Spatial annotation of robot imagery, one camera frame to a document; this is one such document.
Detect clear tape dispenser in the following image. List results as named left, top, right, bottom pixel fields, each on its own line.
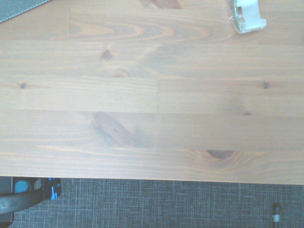
left=227, top=0, right=267, bottom=34

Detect black and blue headphones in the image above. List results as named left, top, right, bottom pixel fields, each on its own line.
left=0, top=177, right=62, bottom=217

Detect grey felt desk organizer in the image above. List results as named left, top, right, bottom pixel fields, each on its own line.
left=0, top=0, right=51, bottom=24

